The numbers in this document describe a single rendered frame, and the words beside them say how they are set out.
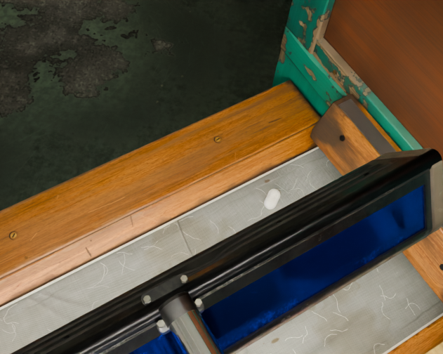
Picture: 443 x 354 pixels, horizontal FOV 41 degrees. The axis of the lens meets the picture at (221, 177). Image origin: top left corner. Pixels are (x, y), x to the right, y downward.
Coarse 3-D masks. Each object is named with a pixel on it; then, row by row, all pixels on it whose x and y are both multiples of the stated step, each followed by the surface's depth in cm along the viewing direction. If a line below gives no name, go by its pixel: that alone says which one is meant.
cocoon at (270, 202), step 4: (268, 192) 85; (272, 192) 84; (276, 192) 84; (268, 196) 84; (272, 196) 84; (276, 196) 84; (268, 200) 84; (272, 200) 84; (276, 200) 84; (264, 204) 84; (268, 204) 84; (272, 204) 83; (276, 204) 84; (268, 208) 84; (272, 208) 84
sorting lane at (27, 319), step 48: (240, 192) 86; (288, 192) 86; (144, 240) 81; (192, 240) 82; (48, 288) 77; (96, 288) 77; (384, 288) 80; (0, 336) 73; (288, 336) 76; (336, 336) 76; (384, 336) 77
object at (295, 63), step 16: (288, 32) 90; (288, 48) 92; (304, 48) 88; (288, 64) 94; (304, 64) 89; (320, 64) 86; (304, 80) 92; (320, 80) 87; (320, 96) 90; (336, 96) 86; (320, 112) 92
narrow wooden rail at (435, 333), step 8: (440, 320) 76; (424, 328) 75; (432, 328) 75; (440, 328) 75; (416, 336) 74; (424, 336) 74; (432, 336) 74; (440, 336) 75; (400, 344) 74; (408, 344) 74; (416, 344) 74; (424, 344) 74; (432, 344) 74; (392, 352) 73; (400, 352) 73; (408, 352) 73; (416, 352) 73; (424, 352) 73
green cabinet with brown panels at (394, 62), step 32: (320, 0) 79; (352, 0) 75; (384, 0) 70; (416, 0) 66; (320, 32) 83; (352, 32) 78; (384, 32) 73; (416, 32) 68; (352, 64) 81; (384, 64) 75; (416, 64) 70; (384, 96) 78; (416, 96) 73; (384, 128) 79; (416, 128) 75
